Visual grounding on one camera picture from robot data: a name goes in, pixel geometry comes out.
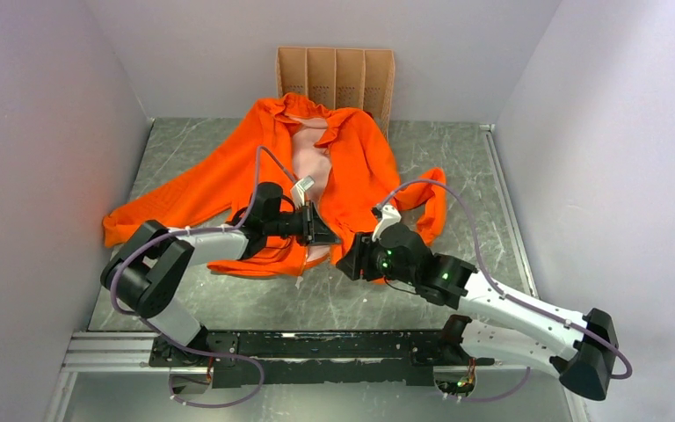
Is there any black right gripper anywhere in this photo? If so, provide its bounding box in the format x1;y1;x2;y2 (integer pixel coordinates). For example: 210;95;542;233
336;230;417;287

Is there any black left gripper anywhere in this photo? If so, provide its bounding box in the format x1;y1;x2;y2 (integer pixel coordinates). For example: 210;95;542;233
265;200;342;247

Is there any orange jacket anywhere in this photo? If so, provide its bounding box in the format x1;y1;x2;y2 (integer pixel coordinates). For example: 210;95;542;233
102;92;448;286

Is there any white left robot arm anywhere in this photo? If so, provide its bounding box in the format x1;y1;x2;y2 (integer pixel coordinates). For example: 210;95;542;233
100;182;340;366

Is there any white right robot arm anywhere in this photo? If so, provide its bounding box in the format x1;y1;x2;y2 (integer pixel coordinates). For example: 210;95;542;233
336;223;624;401

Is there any tan perforated organizer rack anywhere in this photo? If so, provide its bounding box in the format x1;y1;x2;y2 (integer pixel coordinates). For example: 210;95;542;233
275;47;396;136

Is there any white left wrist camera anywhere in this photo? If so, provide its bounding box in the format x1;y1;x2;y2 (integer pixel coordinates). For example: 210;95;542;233
290;176;315;209

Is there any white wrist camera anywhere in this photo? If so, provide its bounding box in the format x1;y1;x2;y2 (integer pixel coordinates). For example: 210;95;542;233
290;176;315;209
372;202;402;242

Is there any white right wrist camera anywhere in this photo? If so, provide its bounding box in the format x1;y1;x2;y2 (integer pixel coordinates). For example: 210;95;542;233
372;202;402;242

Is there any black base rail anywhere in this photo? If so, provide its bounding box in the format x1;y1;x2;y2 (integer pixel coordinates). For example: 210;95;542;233
149;330;494;389

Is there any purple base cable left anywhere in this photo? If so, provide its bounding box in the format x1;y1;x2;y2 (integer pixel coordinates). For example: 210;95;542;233
163;349;266;410

